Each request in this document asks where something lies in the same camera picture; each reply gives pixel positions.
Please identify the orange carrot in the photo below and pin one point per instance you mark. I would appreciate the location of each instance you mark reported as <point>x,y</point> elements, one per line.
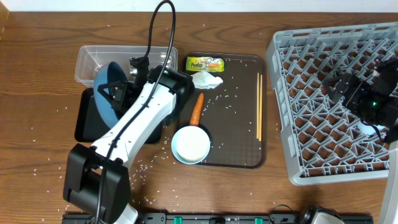
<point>196,113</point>

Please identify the small blue cup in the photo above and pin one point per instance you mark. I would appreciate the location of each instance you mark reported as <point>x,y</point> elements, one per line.
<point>368,130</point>

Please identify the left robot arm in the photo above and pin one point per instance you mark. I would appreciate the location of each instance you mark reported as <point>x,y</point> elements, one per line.
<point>97,177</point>

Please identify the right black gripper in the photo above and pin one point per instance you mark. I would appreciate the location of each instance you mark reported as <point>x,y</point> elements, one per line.
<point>347,92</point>

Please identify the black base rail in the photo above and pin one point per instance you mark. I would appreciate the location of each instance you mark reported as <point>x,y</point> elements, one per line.
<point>161,218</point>

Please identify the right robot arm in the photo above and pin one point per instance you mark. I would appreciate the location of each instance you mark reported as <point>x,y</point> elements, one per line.
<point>386,115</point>

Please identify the black rectangular tray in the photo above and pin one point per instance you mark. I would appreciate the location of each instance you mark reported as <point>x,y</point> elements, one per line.
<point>89,125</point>

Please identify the light blue rice bowl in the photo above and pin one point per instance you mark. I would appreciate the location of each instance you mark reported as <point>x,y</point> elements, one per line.
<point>190,145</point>

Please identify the white napkin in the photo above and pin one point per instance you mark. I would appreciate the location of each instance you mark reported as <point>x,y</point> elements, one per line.
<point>205,81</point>

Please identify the wooden chopstick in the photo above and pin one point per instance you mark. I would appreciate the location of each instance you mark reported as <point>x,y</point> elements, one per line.
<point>257,107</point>
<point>260,108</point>

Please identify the yellow green snack wrapper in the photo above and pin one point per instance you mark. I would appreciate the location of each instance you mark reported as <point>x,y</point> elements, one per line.
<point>208,64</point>

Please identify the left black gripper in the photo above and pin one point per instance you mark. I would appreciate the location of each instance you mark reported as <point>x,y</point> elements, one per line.
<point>119,94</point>

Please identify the grey dishwasher rack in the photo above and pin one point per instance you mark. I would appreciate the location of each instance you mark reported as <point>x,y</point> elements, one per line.
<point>321,139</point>

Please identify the brown serving tray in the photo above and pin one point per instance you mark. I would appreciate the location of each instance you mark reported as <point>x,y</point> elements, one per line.
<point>229,113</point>

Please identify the clear plastic bin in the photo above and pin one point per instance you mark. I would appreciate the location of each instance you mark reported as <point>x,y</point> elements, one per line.
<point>92,58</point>

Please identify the blue plate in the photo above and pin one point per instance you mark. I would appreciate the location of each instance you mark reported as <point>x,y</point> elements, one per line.
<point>110,73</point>

